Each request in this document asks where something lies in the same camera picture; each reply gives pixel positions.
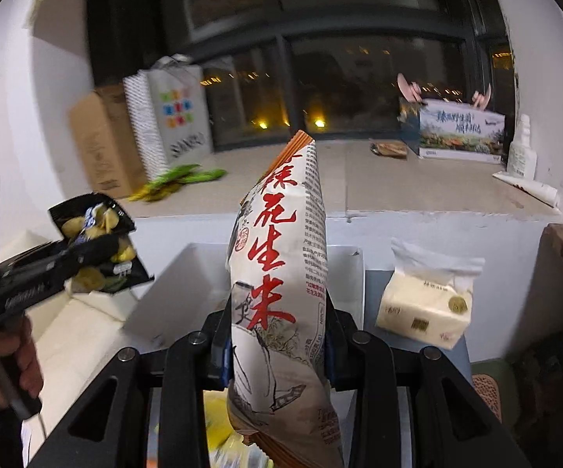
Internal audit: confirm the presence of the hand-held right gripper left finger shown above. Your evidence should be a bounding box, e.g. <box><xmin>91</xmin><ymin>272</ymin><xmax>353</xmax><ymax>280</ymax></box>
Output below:
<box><xmin>28</xmin><ymin>297</ymin><xmax>236</xmax><ymax>468</ymax></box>

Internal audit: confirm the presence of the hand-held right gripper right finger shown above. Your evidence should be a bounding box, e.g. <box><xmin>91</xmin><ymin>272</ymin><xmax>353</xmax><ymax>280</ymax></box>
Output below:
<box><xmin>323</xmin><ymin>297</ymin><xmax>536</xmax><ymax>468</ymax></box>

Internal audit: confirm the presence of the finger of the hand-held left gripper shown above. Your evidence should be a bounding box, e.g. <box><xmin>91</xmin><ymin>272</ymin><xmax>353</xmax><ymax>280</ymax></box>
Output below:
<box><xmin>62</xmin><ymin>233</ymin><xmax>133</xmax><ymax>281</ymax></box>

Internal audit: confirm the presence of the black snack packet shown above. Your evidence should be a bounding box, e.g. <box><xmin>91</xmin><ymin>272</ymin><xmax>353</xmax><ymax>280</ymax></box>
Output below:
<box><xmin>48</xmin><ymin>193</ymin><xmax>156</xmax><ymax>294</ymax></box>

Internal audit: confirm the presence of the yellow snack packet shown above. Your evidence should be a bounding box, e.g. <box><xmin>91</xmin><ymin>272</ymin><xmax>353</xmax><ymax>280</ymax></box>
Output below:
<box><xmin>203</xmin><ymin>391</ymin><xmax>263</xmax><ymax>468</ymax></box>

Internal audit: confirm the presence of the white cardboard box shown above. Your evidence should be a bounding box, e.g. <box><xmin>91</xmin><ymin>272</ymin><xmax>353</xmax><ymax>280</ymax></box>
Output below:
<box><xmin>123</xmin><ymin>244</ymin><xmax>365</xmax><ymax>352</ymax></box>

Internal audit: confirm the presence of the white peanut bag red print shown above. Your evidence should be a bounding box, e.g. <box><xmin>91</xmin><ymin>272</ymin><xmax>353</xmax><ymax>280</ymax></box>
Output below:
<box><xmin>226</xmin><ymin>131</ymin><xmax>346</xmax><ymax>468</ymax></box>

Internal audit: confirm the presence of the person's left hand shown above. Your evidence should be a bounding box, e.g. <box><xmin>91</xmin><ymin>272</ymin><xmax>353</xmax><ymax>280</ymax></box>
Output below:
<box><xmin>0</xmin><ymin>316</ymin><xmax>44</xmax><ymax>409</ymax></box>

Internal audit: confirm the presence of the cream leather sofa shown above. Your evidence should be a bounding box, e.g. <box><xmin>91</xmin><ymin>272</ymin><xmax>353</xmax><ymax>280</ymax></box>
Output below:
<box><xmin>23</xmin><ymin>273</ymin><xmax>133</xmax><ymax>449</ymax></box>

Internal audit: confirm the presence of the brown cardboard carton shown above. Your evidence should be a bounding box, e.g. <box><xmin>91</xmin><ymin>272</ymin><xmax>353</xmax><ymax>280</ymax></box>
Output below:
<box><xmin>68</xmin><ymin>85</ymin><xmax>148</xmax><ymax>200</ymax></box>

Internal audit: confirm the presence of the pile of green sachets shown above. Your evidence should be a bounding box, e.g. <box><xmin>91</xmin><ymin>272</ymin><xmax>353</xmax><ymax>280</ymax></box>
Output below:
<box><xmin>130</xmin><ymin>163</ymin><xmax>227</xmax><ymax>204</ymax></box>

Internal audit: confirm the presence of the cream tissue pack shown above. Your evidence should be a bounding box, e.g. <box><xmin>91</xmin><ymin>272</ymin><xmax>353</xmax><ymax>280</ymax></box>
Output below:
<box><xmin>375</xmin><ymin>237</ymin><xmax>486</xmax><ymax>351</ymax></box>

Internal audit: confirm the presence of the white dotted shopping bag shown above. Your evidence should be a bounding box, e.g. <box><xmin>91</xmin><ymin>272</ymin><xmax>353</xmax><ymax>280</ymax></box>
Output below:
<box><xmin>124</xmin><ymin>55</ymin><xmax>214</xmax><ymax>183</ymax></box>

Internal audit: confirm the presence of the green object with orange mesh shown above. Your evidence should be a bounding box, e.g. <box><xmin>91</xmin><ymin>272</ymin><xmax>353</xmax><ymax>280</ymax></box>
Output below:
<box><xmin>471</xmin><ymin>358</ymin><xmax>522</xmax><ymax>431</ymax></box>

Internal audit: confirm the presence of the brown snack packet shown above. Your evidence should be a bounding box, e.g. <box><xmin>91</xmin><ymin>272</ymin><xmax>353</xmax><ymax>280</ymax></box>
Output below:
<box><xmin>370</xmin><ymin>139</ymin><xmax>409</xmax><ymax>158</ymax></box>

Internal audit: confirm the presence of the landscape printed carton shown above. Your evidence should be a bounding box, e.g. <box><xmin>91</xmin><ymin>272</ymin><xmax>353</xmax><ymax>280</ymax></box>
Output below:
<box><xmin>397</xmin><ymin>97</ymin><xmax>506</xmax><ymax>160</ymax></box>

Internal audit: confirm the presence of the white tube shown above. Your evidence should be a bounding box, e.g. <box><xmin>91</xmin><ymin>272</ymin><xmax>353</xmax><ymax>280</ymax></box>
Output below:
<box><xmin>492</xmin><ymin>170</ymin><xmax>561</xmax><ymax>208</ymax></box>

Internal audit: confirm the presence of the white plastic bottle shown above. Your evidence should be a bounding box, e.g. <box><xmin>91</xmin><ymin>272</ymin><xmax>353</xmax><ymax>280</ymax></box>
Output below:
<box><xmin>507</xmin><ymin>114</ymin><xmax>538</xmax><ymax>179</ymax></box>

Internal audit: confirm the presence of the dark framed window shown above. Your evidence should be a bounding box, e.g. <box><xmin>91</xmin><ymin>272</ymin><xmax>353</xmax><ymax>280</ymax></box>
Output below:
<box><xmin>86</xmin><ymin>0</ymin><xmax>512</xmax><ymax>153</ymax></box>

